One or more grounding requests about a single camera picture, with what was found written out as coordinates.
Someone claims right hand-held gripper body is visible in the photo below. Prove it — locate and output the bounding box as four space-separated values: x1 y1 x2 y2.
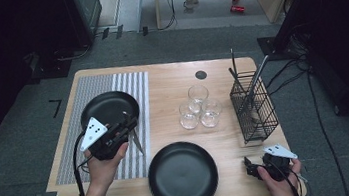
260 142 301 184

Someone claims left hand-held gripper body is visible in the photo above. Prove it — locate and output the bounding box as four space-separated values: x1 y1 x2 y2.
75 111 137 164

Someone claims silver table knife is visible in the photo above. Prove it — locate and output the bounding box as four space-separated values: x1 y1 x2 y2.
123 108 145 158

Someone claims black plate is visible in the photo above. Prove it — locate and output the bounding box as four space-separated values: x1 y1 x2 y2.
76 87 143 138
143 137 222 196

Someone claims black wire cutlery basket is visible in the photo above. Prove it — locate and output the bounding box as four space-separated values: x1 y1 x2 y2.
226 69 282 146

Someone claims person's right hand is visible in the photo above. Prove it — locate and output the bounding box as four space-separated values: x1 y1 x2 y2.
256 158 306 196

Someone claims person's left hand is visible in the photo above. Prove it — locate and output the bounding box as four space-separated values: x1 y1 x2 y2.
83 143 135 193

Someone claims grey striped placemat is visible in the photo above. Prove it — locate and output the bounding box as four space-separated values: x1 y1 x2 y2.
42 68 162 189

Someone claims clear drinking glass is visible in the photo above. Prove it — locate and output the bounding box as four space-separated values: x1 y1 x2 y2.
177 99 202 131
186 83 212 115
197 96 225 130

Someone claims black table grommet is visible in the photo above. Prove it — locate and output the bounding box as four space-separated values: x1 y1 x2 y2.
193 69 208 81

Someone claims black stand base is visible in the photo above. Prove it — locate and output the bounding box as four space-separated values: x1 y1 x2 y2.
24 46 75 85
256 32 300 64

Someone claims dark cabinet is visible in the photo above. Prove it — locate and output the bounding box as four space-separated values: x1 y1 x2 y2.
61 0 107 50

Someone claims white cup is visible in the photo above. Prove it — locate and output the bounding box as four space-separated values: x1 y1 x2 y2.
183 0 201 11

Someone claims red can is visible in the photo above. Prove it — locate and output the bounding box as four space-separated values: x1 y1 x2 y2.
229 3 247 15

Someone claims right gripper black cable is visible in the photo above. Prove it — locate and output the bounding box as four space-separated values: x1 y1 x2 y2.
270 156 310 196

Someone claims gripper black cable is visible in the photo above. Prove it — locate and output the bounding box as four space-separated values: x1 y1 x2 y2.
69 130 98 196
270 156 310 196

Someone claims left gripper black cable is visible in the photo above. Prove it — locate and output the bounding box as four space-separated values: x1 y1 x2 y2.
69 130 98 196

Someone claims long black floor cable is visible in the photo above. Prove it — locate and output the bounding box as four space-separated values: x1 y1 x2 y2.
305 67 349 196

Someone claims silver utensil handle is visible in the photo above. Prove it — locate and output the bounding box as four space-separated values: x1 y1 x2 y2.
241 54 276 107

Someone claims bundle of black floor cables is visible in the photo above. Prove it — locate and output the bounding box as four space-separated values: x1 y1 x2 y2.
263 54 313 97

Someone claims thin dark utensil handle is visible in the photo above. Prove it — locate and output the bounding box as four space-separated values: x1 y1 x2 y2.
230 47 239 79

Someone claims black hanging cable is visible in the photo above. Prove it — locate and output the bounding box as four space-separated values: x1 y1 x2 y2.
153 0 179 31

